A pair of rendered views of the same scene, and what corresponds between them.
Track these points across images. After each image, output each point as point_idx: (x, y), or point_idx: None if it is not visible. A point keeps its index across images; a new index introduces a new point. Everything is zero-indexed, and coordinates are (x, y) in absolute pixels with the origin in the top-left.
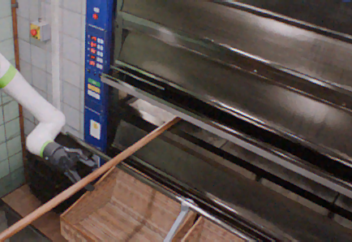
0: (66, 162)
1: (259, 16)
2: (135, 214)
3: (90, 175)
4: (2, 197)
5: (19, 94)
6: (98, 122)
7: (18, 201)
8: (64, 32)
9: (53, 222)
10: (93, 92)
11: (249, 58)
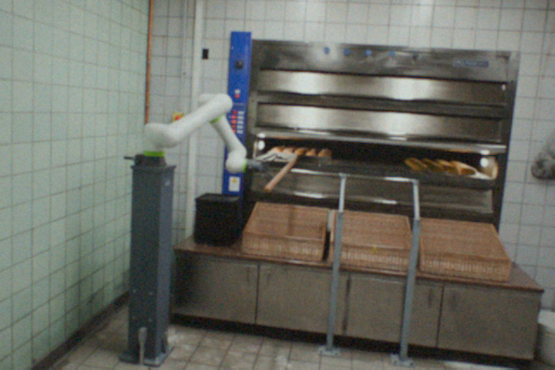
0: (264, 166)
1: (349, 74)
2: None
3: (286, 167)
4: (174, 247)
5: (225, 126)
6: (238, 176)
7: (189, 247)
8: None
9: (229, 249)
10: None
11: (349, 94)
